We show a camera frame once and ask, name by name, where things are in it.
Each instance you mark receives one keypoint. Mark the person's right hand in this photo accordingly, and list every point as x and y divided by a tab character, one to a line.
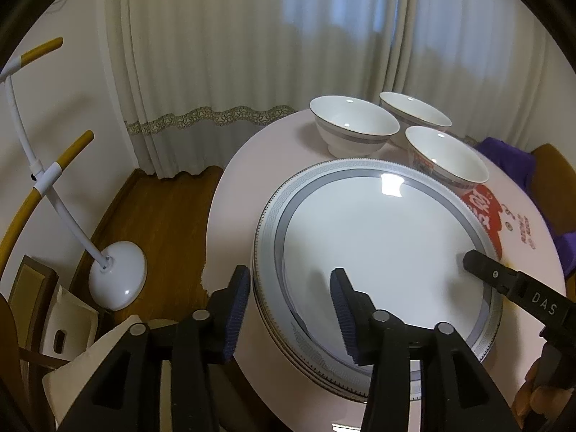
528	396

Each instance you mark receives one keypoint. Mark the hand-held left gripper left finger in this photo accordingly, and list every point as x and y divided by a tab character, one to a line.
236	310

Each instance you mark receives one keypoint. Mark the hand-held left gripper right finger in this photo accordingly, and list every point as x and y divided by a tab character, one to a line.
344	315

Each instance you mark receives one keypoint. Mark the brown armchair with purple throw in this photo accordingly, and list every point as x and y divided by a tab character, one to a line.
504	155

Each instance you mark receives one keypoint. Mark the round pink table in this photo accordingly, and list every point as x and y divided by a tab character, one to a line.
243	198

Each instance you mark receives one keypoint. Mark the beige curtain panel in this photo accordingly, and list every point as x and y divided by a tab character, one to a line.
202	54
472	54

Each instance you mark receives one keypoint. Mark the white stand yellow arms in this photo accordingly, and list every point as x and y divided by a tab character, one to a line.
117	274

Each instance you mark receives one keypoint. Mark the white bowl grey band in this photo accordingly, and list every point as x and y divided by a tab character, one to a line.
445	157
351	117
418	110

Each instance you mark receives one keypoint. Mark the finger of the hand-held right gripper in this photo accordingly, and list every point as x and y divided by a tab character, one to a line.
540	299

